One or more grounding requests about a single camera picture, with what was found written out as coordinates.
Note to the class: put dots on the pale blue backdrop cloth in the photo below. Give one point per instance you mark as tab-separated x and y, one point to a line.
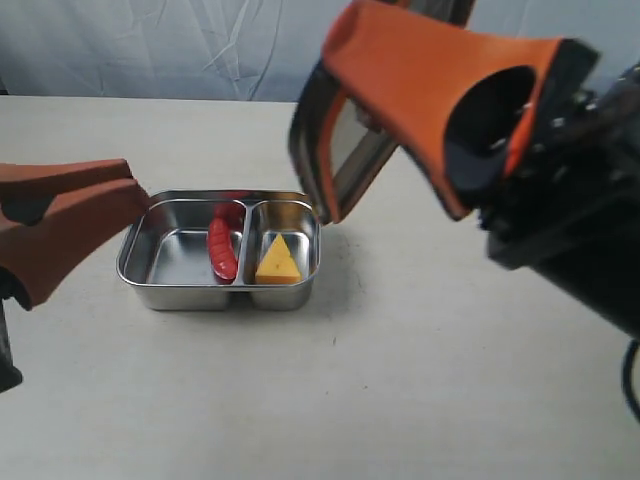
253	50

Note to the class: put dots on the dark transparent lid orange seal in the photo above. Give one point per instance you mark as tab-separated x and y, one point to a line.
335	148

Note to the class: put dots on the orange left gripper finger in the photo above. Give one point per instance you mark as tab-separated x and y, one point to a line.
19	182

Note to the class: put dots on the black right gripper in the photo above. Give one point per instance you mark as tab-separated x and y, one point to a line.
553	170

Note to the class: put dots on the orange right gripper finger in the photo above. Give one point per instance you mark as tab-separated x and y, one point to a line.
408	72

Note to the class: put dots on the yellow toy cheese wedge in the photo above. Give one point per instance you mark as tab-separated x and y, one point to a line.
278	266

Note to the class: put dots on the red toy sausage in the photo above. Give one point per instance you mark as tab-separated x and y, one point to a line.
224	261

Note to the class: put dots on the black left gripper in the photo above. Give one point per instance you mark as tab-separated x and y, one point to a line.
43	240

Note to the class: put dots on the steel divided lunch box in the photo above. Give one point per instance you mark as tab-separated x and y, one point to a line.
164	255

